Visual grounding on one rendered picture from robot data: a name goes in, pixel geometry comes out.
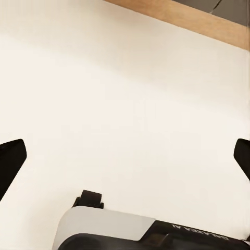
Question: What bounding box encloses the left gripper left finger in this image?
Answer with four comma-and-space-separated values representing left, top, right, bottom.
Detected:
0, 139, 27, 201

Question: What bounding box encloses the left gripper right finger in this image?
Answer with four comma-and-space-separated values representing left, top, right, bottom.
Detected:
233, 138, 250, 180

